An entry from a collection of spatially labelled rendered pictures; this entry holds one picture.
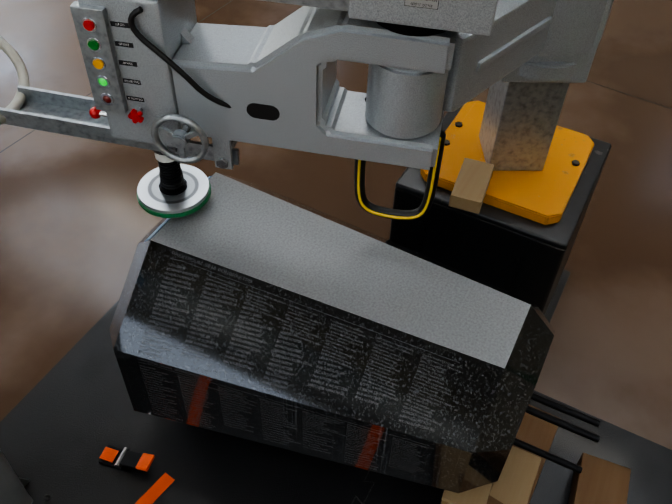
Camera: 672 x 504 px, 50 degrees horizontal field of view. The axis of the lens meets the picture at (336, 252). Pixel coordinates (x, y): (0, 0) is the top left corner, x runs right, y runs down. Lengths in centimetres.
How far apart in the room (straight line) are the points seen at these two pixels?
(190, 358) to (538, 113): 130
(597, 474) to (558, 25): 145
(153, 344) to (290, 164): 173
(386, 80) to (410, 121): 12
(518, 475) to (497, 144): 106
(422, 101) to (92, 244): 204
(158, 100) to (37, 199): 189
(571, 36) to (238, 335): 124
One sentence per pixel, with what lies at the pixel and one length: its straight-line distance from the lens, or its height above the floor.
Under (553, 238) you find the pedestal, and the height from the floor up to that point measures 74.
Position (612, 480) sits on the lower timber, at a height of 13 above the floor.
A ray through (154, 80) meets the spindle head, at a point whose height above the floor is 135.
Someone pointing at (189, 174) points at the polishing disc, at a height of 90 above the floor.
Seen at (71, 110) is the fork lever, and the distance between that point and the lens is 226.
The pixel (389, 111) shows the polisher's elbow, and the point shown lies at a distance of 175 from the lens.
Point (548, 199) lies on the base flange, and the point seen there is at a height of 78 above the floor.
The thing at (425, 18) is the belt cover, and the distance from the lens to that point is 157.
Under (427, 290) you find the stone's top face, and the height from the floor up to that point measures 84.
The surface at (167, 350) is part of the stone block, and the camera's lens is 215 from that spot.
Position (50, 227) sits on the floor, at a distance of 354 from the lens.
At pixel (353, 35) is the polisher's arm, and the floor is 153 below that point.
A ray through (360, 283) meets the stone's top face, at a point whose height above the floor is 84.
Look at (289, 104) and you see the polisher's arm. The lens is 178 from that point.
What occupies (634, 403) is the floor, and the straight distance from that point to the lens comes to 302.
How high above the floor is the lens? 236
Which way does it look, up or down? 47 degrees down
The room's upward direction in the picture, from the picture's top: 2 degrees clockwise
